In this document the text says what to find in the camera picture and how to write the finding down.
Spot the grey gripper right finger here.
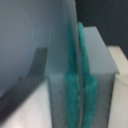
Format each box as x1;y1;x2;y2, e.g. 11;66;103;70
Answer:
78;23;118;128

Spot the grey pot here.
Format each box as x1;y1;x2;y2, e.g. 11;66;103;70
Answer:
0;0;83;128

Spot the pink tray mat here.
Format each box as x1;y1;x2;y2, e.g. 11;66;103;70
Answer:
1;46;128;128

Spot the pale green gripper left finger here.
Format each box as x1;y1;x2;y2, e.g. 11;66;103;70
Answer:
46;22;79;128

